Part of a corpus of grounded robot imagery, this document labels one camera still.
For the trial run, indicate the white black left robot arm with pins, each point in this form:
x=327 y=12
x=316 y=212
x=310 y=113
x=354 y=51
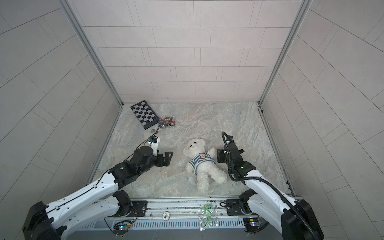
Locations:
x=104 y=197

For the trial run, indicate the aluminium corner post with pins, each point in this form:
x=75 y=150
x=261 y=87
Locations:
x=68 y=12
x=290 y=38

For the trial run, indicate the right circuit board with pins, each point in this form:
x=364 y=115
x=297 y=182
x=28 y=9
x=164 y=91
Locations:
x=251 y=225

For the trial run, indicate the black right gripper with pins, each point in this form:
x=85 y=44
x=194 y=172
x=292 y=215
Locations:
x=221 y=152

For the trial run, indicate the black white chessboard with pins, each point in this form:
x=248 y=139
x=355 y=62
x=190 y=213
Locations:
x=144 y=113

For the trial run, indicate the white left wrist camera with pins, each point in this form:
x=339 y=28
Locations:
x=154 y=143

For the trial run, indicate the round silver rail knob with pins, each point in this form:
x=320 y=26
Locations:
x=166 y=216

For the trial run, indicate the right aluminium corner post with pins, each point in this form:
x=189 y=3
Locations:
x=290 y=38

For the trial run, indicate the left aluminium corner post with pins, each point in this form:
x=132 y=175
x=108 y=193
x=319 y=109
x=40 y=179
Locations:
x=68 y=12

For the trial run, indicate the left green circuit board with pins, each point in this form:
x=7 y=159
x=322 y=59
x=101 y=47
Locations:
x=121 y=228

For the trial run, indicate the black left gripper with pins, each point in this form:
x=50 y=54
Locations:
x=167 y=161

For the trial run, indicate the blue white striped knit sweater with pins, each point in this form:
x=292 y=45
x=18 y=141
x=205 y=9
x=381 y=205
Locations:
x=199 y=159

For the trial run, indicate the white fluffy teddy bear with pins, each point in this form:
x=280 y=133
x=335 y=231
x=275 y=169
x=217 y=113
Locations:
x=205 y=171

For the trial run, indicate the bag of colourful small parts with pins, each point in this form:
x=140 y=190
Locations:
x=166 y=122

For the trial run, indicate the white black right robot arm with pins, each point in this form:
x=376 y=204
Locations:
x=294 y=219

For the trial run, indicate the clear bag of green parts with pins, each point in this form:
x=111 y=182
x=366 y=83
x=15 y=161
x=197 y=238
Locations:
x=208 y=217

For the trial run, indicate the aluminium front mounting rail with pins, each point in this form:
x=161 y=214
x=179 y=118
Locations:
x=248 y=204

